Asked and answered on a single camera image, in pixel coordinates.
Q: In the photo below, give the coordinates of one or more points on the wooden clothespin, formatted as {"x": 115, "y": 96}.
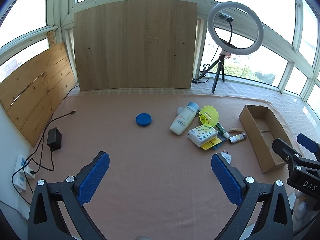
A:
{"x": 235, "y": 130}

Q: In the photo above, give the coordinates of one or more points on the white power strip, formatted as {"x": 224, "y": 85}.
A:
{"x": 21, "y": 165}

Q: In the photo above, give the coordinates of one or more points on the cardboard box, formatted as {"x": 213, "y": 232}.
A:
{"x": 252, "y": 125}

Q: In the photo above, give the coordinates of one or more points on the green lip balm tube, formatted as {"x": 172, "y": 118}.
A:
{"x": 222, "y": 130}

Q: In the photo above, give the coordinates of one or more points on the narrow wooden slat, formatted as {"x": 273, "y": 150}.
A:
{"x": 52, "y": 38}

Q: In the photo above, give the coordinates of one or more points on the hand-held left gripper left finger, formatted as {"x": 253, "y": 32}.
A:
{"x": 93, "y": 177}

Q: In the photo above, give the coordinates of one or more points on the yellow plastic shuttlecock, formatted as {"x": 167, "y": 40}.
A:
{"x": 210, "y": 116}

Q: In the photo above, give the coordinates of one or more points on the white sunscreen bottle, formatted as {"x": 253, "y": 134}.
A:
{"x": 183, "y": 120}

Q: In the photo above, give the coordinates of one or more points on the black webcam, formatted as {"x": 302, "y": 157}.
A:
{"x": 226, "y": 17}

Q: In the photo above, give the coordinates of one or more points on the small white bottle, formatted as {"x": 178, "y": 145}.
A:
{"x": 180, "y": 110}

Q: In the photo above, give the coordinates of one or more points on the patterned tissue pack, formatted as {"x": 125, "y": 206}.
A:
{"x": 201, "y": 135}

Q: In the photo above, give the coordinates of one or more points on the yellow card packet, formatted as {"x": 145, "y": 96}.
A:
{"x": 210, "y": 145}

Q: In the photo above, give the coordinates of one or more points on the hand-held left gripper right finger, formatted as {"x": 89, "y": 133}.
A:
{"x": 226, "y": 177}

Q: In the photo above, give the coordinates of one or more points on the pine plank panel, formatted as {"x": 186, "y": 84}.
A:
{"x": 37, "y": 85}

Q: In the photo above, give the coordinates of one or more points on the black tripod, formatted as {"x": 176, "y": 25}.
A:
{"x": 216, "y": 80}

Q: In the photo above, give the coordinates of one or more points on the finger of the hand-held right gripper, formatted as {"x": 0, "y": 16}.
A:
{"x": 283, "y": 148}
{"x": 308, "y": 142}

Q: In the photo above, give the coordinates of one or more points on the patterned lighter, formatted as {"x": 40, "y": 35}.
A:
{"x": 237, "y": 138}

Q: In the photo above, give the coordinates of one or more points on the black power adapter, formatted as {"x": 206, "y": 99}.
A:
{"x": 54, "y": 138}

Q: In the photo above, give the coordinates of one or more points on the blue round lid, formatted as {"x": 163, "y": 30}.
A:
{"x": 144, "y": 119}

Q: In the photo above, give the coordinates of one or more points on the large light wooden board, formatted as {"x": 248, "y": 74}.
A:
{"x": 135, "y": 45}

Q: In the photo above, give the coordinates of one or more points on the white charger plug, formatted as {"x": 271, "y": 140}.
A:
{"x": 227, "y": 158}

